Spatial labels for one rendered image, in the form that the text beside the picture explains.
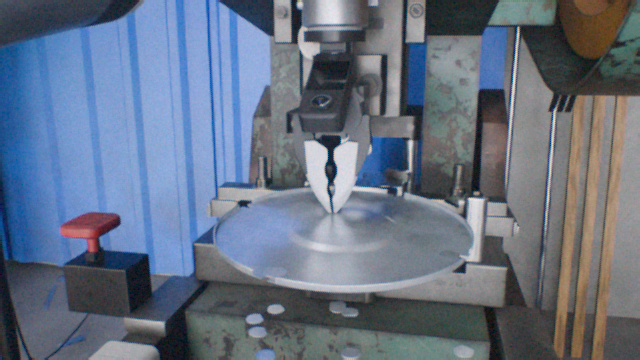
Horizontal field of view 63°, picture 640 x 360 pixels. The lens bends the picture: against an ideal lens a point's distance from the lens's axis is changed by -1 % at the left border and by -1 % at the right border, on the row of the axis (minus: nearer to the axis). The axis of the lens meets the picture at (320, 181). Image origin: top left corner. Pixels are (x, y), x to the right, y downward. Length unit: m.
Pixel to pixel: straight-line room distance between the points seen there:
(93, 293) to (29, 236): 1.99
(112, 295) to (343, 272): 0.36
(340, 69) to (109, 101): 1.83
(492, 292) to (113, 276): 0.50
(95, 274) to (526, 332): 0.56
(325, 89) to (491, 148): 0.60
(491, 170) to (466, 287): 0.40
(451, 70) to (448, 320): 0.47
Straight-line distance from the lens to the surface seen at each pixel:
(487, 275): 0.74
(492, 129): 1.10
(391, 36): 0.74
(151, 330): 0.74
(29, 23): 0.19
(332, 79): 0.56
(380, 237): 0.57
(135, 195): 2.33
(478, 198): 0.71
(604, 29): 0.80
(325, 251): 0.55
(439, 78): 0.99
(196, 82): 2.14
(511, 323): 0.74
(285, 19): 0.73
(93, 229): 0.74
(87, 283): 0.77
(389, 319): 0.70
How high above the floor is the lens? 0.98
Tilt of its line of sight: 14 degrees down
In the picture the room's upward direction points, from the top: straight up
